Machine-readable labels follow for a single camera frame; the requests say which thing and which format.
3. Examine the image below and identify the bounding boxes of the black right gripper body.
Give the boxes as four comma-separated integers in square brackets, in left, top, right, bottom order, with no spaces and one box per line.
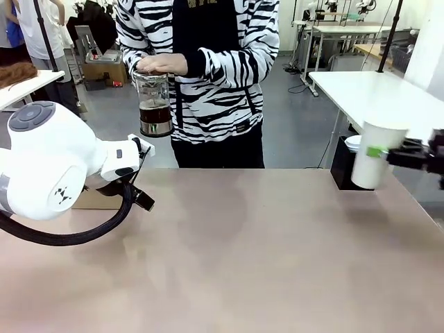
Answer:
[421,128,444,176]

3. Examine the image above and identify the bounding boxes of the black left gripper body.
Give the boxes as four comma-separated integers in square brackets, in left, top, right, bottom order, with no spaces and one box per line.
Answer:
[94,168,140,198]

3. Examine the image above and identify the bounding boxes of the tall white paper cup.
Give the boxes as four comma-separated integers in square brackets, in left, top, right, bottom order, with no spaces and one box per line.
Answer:
[350,119,411,190]

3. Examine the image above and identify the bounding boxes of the glass French press with coffee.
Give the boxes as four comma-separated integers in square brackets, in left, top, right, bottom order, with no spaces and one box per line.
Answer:
[133,69,175,138]

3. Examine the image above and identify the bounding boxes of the person's right forearm striped sleeve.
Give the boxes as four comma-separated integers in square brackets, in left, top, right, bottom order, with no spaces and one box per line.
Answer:
[116,17,157,72]

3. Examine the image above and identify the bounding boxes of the person's left forearm striped sleeve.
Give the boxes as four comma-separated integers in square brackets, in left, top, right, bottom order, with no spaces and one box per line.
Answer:
[196,37,280,84]

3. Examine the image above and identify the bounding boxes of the person's right hand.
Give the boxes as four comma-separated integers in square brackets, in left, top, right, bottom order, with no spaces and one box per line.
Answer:
[135,56,156,74]

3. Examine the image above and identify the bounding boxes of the person's left hand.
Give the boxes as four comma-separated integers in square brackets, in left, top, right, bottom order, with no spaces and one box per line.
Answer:
[148,53,189,76]

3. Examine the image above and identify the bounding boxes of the stack of white lids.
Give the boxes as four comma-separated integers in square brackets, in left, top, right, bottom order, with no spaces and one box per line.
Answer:
[344,135,364,153]

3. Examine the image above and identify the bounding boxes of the black lid holder box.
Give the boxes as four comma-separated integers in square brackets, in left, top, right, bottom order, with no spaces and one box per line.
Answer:
[330,135,377,191]

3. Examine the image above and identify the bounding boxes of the large white side table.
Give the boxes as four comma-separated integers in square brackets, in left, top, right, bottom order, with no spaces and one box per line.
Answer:
[307,70,444,168]

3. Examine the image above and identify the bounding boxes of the wooden top background table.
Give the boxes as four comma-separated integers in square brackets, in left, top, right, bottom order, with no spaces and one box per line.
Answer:
[352,42,396,67]

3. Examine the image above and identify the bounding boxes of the brown cardboard box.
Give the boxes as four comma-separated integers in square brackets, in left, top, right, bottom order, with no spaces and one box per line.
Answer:
[82,50,130,86]

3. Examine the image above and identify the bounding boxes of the person in zebra striped hoodie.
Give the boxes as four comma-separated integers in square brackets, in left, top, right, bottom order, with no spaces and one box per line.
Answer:
[116,0,281,170]

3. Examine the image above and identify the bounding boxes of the small white table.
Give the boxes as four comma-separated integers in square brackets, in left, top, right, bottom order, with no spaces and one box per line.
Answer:
[0,69,67,112]

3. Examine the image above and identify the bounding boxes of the white background workbench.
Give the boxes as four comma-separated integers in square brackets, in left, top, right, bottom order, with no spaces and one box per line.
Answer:
[292,19,393,99]

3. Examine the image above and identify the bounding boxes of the brown furry cloth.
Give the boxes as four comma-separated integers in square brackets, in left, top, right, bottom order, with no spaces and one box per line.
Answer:
[0,63,39,89]

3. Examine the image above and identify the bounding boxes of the grey chair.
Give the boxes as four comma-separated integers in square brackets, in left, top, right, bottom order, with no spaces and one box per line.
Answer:
[74,25,105,83]

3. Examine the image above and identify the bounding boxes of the black jacket hanging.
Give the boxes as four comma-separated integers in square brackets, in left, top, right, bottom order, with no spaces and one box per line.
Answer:
[65,0,119,57]

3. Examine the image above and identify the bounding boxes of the bystander in white shirt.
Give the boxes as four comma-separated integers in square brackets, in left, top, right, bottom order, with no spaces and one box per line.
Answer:
[15,0,83,116]

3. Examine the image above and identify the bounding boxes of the bystander in blue top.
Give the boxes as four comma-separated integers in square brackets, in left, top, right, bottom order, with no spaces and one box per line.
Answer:
[0,0,27,67]

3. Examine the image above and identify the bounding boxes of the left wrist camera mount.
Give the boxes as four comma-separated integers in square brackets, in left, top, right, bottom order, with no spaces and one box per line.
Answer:
[127,133,155,164]

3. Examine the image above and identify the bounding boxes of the black wire basket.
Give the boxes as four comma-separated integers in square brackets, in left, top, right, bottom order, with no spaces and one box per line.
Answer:
[391,46,418,75]

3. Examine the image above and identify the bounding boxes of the black camera stand pole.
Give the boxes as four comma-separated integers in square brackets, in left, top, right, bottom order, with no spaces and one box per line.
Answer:
[33,0,66,83]
[377,0,405,74]

